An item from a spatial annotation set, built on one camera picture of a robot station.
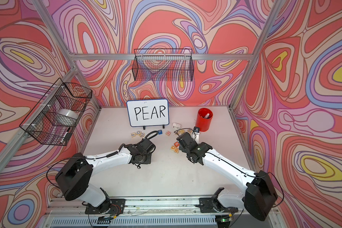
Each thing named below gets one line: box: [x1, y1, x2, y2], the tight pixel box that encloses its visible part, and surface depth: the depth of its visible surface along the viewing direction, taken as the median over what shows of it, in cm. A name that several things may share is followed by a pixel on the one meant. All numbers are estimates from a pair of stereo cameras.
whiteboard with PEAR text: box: [126, 98, 170, 130], surface depth 103 cm
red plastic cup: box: [195, 107, 214, 133], surface depth 101 cm
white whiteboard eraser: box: [171, 122, 181, 130], surface depth 107 cm
